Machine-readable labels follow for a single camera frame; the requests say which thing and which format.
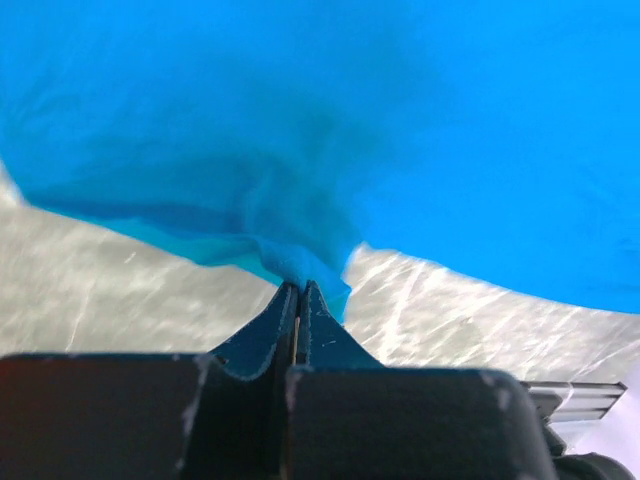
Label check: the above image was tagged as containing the blue t shirt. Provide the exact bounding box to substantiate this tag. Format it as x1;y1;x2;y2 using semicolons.
1;1;639;314

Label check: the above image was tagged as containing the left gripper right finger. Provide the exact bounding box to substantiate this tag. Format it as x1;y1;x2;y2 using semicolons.
288;281;385;372

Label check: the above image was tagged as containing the aluminium frame rail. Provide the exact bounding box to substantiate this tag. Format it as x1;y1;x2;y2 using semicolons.
522;382;627;423

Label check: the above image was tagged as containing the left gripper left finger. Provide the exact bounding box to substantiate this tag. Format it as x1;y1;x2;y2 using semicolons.
209;283;299;479

